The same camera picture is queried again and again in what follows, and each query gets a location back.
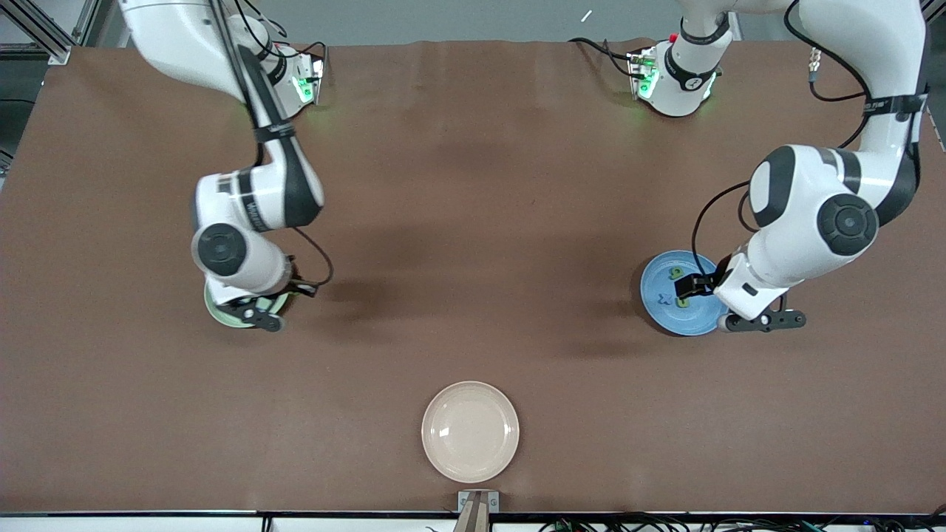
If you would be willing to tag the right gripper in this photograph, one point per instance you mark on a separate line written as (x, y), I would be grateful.
(281, 293)

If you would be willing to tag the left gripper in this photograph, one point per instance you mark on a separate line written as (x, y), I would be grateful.
(711, 281)

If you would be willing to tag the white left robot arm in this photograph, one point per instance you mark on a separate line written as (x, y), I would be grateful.
(894, 52)

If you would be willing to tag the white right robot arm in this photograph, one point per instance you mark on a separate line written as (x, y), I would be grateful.
(177, 37)

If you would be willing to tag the green plate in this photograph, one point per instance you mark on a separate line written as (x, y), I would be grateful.
(277, 301)

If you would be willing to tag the blue plate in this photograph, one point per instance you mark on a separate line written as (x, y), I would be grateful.
(691, 318)

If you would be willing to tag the cream plate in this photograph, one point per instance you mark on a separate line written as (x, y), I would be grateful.
(470, 432)

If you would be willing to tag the brown table cover sheet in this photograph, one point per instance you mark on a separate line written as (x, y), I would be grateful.
(473, 185)

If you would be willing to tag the white table front rail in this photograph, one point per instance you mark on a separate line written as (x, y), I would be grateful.
(111, 524)

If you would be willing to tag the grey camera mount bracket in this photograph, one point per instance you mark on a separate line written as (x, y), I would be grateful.
(478, 510)

